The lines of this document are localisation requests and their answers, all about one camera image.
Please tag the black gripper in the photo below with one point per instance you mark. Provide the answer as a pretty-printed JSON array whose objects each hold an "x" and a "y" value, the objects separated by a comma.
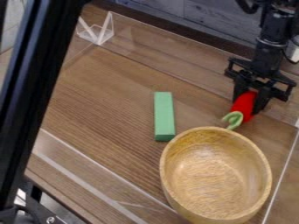
[{"x": 271, "y": 86}]

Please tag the red plush strawberry toy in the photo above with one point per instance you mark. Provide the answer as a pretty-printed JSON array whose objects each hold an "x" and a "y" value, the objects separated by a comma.
[{"x": 242, "y": 110}]

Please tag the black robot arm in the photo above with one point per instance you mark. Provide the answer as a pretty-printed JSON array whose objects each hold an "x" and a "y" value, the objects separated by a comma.
[{"x": 279, "y": 29}]

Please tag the green rectangular block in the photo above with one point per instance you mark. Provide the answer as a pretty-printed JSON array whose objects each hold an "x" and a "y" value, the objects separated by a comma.
[{"x": 163, "y": 116}]

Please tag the wooden oval bowl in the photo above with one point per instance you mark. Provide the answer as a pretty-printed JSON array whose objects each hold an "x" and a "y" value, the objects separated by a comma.
[{"x": 215, "y": 176}]

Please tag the clear acrylic corner bracket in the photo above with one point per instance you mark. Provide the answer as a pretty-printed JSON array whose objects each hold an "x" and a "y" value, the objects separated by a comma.
[{"x": 97, "y": 34}]

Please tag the black metal frame base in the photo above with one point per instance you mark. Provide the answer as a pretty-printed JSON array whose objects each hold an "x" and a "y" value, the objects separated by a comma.
[{"x": 39, "y": 52}]

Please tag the clear acrylic tray wall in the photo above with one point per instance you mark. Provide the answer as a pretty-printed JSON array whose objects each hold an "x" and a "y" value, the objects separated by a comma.
[{"x": 89, "y": 189}]

